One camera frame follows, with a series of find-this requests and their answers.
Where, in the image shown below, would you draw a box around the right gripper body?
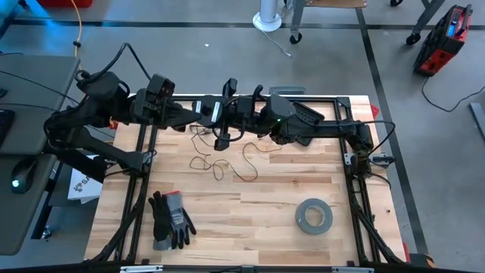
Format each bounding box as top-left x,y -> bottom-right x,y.
226,97 -> 268,134

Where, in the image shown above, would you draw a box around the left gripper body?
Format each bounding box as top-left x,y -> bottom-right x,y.
132,89 -> 181,126

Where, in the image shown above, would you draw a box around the black cord spool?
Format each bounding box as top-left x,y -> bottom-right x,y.
192,94 -> 225,128

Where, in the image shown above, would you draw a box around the thin black cord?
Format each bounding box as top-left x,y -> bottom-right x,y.
188,124 -> 283,182

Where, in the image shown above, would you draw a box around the clear safety glasses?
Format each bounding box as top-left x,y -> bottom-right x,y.
188,121 -> 215,137

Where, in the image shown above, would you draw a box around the grey floor plate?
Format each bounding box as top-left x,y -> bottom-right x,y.
268,86 -> 306,96

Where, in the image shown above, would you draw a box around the black keypad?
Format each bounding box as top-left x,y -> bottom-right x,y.
293,100 -> 326,148

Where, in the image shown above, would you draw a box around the white pole base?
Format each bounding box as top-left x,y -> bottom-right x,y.
252,0 -> 283,33

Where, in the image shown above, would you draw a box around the grey work glove red cuff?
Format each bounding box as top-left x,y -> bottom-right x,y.
162,190 -> 198,250

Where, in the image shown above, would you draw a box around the black palm work glove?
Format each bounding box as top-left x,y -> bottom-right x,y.
147,190 -> 174,251

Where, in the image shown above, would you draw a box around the white paper box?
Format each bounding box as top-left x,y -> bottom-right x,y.
67,168 -> 104,205

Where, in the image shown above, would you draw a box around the grey office desk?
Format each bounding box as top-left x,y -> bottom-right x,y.
0,55 -> 81,257

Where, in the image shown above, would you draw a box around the wooden top rolling workbench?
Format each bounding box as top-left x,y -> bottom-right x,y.
283,0 -> 447,46

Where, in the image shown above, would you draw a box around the red storage bin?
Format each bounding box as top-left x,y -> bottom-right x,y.
36,0 -> 94,9

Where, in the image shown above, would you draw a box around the black computer mouse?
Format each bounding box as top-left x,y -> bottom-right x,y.
9,157 -> 39,195

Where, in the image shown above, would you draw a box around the black keyboard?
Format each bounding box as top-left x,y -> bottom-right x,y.
0,108 -> 16,149

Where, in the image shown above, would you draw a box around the red black tool case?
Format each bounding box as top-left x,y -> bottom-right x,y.
412,3 -> 474,78

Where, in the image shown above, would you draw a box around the orange black corner block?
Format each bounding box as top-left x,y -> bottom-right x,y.
410,253 -> 436,268

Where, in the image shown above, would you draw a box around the grey metal bar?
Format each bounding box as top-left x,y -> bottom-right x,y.
468,102 -> 485,142

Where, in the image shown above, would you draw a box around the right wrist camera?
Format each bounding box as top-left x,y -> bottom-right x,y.
237,95 -> 262,117

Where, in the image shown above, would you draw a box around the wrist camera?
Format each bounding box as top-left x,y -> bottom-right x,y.
145,74 -> 177,105
237,95 -> 262,117

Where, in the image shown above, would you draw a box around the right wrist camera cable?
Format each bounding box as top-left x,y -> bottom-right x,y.
211,83 -> 266,144

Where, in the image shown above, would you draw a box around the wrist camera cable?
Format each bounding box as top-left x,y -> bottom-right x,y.
74,42 -> 152,86
211,83 -> 266,144

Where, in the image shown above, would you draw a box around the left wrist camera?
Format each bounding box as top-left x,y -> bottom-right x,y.
145,74 -> 177,105

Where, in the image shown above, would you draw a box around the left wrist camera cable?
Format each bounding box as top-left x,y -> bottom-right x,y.
74,42 -> 152,86

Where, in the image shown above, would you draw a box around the white floor cable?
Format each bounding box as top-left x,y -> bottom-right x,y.
260,29 -> 293,58

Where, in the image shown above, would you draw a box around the grey duct tape roll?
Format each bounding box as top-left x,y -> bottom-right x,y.
294,197 -> 334,236

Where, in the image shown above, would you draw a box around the yellow extension cable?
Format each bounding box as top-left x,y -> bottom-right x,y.
70,0 -> 114,147

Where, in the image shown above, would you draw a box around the black floor cable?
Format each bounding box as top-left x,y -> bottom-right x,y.
421,75 -> 485,114

